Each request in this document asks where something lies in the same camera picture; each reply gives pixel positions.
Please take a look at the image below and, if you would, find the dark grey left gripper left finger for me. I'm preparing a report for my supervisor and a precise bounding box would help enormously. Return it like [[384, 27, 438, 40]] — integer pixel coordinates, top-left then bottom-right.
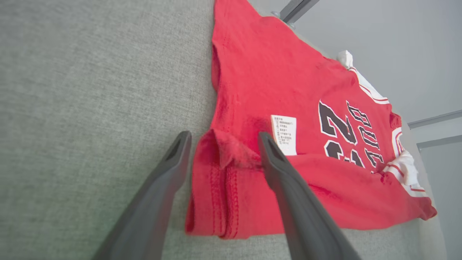
[[93, 131, 192, 260]]

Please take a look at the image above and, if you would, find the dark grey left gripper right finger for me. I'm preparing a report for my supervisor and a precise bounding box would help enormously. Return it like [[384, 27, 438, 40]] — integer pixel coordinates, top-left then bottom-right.
[[257, 131, 361, 260]]

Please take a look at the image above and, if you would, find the red jersey garment white trim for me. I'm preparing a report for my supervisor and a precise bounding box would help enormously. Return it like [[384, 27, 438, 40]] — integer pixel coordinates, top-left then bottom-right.
[[185, 0, 437, 239]]

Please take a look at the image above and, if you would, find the grey fabric sofa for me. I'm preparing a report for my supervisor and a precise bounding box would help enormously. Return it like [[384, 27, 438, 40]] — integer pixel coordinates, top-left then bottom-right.
[[0, 0, 448, 260]]

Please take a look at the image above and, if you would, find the grey metal frame post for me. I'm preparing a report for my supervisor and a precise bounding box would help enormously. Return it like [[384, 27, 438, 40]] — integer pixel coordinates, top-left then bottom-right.
[[271, 0, 320, 30]]

